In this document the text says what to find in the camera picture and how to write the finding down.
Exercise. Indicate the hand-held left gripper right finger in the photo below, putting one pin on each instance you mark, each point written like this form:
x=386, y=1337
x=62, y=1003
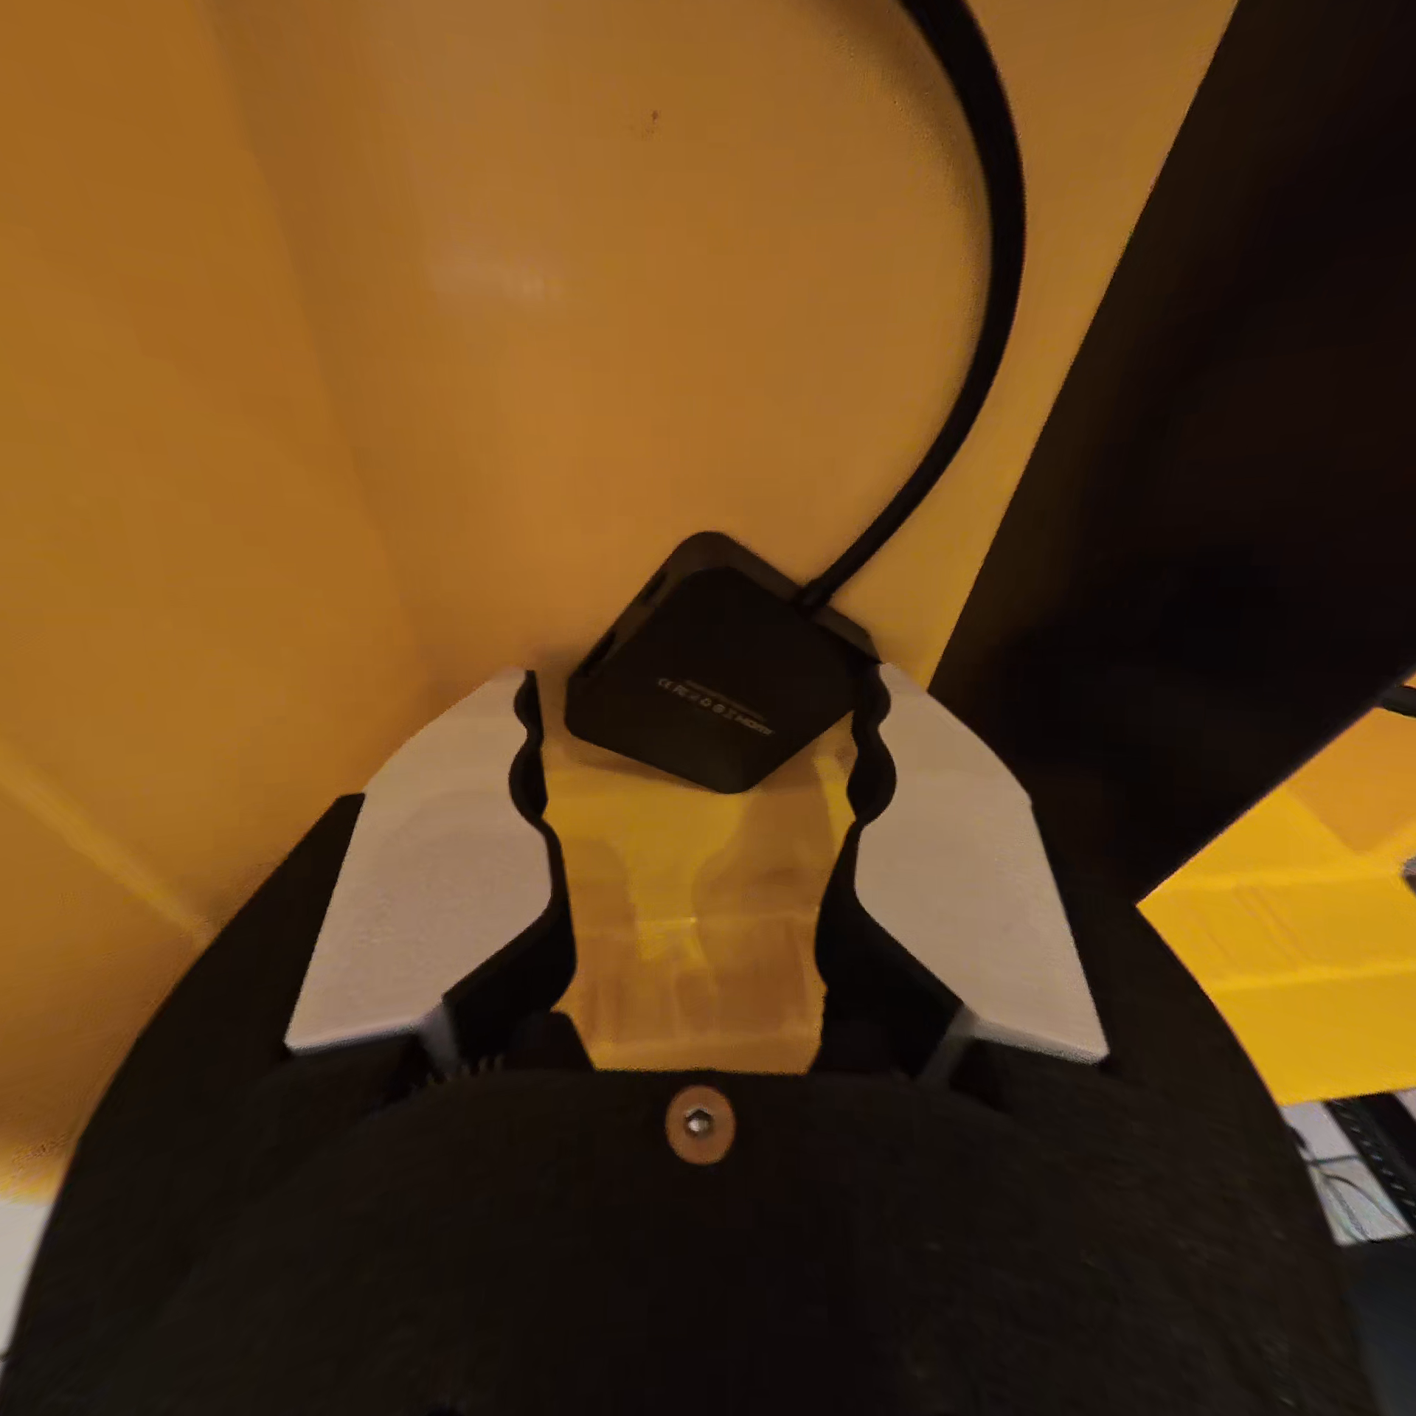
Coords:
x=962, y=885

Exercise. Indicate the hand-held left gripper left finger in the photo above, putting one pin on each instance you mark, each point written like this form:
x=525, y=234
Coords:
x=431, y=873

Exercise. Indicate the yellow plastic bin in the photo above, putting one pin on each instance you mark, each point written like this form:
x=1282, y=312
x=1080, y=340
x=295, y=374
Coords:
x=332, y=442

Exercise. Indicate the black bin divider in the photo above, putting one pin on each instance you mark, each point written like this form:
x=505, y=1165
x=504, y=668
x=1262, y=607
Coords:
x=1217, y=442

